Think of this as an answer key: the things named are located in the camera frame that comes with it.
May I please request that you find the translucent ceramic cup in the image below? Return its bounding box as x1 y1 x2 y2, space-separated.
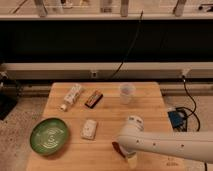
119 83 136 104

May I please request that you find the blue power box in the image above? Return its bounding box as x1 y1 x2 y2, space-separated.
168 111 184 128

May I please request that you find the green ceramic plate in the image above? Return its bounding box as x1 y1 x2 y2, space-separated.
30 118 70 156

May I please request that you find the black object at left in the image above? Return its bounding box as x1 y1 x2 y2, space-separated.
0 71 21 120

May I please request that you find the brown candy bar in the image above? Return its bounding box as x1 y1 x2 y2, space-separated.
85 90 103 108

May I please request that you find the black hanging cable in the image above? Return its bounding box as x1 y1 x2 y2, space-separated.
105 10 145 81

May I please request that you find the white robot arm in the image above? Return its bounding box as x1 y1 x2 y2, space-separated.
112 115 213 164

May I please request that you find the black floor cable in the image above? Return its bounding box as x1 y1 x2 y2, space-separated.
174 75 209 171

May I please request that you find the white wall outlet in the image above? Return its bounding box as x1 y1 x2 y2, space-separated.
91 70 98 79

